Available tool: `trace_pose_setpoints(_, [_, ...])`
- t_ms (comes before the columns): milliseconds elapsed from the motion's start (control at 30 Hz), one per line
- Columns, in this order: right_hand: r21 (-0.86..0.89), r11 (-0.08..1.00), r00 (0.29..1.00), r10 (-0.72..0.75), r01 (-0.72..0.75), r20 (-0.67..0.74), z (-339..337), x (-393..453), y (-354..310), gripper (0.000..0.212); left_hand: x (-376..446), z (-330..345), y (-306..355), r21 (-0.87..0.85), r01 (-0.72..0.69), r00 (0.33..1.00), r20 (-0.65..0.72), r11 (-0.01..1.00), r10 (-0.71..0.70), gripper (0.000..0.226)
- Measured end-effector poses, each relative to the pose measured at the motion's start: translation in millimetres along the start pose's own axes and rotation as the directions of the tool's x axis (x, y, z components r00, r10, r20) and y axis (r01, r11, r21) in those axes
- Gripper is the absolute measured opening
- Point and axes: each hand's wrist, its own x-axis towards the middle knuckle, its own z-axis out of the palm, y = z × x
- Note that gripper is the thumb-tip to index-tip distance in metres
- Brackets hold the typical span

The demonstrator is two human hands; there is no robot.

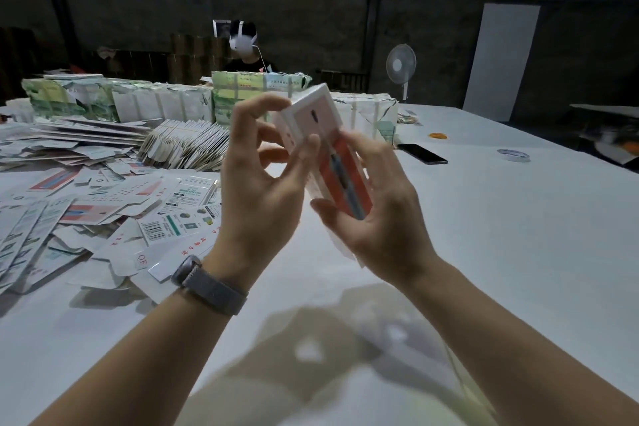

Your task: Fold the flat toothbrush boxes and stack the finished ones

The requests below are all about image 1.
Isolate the pile of cartons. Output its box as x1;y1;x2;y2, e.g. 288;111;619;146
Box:
0;116;226;304

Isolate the row of white wrapped bundles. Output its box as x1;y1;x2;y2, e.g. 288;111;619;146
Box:
20;73;215;124

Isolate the dark wooden chair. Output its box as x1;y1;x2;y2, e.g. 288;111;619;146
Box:
314;69;369;95

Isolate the fanned stack of white cartons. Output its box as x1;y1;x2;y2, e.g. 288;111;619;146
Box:
138;119;233;172

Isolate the stack of brown cartons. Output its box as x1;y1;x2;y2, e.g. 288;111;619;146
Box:
168;33;226;85

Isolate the person's right forearm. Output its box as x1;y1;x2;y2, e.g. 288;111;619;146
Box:
404;261;639;426

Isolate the white head-mounted camera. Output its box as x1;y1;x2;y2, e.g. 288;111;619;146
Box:
212;19;259;55

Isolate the black smartphone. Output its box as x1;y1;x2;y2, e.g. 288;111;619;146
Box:
396;143;449;166

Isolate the white board panel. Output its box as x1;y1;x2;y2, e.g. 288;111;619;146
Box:
461;3;542;123

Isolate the white toothbrush carton box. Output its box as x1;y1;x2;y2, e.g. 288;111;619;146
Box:
274;82;377;260

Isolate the green printed wrapped bundle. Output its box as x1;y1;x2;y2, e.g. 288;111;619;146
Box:
210;70;313;127

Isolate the grey band wristwatch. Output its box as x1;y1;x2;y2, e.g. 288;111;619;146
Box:
170;255;248;317

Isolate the white standing fan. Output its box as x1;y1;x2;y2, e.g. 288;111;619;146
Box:
385;42;419;103

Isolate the person's left forearm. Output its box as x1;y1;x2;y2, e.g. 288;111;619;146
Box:
30;286;241;426

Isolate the cluttered side table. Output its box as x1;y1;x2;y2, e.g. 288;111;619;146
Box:
571;103;639;167

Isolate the person's left hand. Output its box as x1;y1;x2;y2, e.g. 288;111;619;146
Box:
204;91;323;292

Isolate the white strapped wrapped bundle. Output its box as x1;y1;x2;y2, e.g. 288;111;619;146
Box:
329;91;401;145

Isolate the person's right hand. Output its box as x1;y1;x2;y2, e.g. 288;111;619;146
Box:
310;129;441;292

